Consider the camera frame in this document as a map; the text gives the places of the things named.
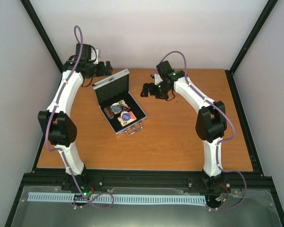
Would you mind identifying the right base wiring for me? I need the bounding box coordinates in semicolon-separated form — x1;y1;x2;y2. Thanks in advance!
207;183;231;210

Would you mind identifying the clear acrylic dealer button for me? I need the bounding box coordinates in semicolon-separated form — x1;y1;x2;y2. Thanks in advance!
111;104;122;114

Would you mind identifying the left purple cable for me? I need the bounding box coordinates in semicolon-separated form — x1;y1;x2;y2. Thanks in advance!
44;25;115;210

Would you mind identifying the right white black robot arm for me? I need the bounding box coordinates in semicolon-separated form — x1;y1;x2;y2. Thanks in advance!
140;61;227;192

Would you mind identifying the aluminium poker case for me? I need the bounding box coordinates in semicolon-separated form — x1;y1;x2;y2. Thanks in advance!
92;69;147;136

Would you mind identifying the blue round blind button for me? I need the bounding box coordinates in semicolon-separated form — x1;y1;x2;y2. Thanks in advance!
121;112;131;121

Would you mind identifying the white slotted cable duct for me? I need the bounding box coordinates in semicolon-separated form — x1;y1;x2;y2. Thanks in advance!
27;192;206;206

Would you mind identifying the right black frame post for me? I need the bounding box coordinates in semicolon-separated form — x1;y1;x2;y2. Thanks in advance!
228;0;279;74

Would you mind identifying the red playing card deck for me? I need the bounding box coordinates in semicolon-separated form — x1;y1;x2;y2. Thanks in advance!
117;111;137;127

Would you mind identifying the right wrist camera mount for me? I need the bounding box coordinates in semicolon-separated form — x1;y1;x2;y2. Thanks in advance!
151;73;163;85

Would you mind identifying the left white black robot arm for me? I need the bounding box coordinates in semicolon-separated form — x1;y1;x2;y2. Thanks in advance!
37;44;113;191

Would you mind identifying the left base circuit board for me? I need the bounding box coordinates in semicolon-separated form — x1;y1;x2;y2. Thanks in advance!
72;183;94;207

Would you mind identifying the triangular red green button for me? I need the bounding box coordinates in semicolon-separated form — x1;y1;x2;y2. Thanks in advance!
122;106;131;112

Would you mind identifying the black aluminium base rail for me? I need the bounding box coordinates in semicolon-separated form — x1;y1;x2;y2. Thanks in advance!
20;168;276;195

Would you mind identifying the blue playing card deck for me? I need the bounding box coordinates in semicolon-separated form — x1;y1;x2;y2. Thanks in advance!
110;100;129;114

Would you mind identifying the black frame post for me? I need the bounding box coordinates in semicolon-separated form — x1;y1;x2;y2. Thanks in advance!
20;0;62;72
228;0;279;74

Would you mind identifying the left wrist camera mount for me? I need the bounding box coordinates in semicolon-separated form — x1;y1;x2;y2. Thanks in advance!
91;49;100;64

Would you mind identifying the left black frame post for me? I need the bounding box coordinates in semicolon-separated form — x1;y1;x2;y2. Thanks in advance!
20;0;62;72

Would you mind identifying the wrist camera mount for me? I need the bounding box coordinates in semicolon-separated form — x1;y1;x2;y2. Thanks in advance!
91;49;100;64
151;73;163;85

